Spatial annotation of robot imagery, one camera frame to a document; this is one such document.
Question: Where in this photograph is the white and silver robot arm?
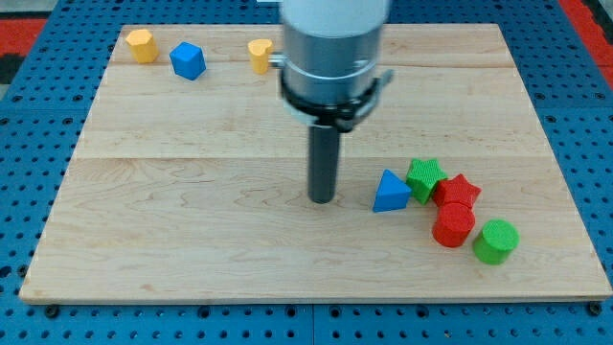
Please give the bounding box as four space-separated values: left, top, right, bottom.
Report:
270 0 392 133

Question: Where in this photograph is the blue triangle block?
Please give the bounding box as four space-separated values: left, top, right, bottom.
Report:
373 170 412 213

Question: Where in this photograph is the yellow hexagon block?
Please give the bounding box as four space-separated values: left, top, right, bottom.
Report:
125 29 159 64

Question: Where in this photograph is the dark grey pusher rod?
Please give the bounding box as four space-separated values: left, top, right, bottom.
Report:
307 126 340 204

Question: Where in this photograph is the light wooden board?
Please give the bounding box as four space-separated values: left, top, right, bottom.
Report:
20 24 612 305

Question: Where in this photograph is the green star block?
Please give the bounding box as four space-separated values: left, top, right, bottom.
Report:
406 158 448 205

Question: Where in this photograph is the yellow heart block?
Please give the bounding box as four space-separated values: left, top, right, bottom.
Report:
247 38 274 75

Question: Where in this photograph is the red star block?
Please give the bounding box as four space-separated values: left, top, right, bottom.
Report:
432 173 482 209

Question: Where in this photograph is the red cylinder block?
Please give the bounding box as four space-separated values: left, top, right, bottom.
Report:
432 203 476 248

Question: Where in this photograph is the blue cube block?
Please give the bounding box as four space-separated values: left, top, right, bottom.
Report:
170 42 207 81

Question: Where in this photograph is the green cylinder block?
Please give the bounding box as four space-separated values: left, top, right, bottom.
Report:
472 218 520 265

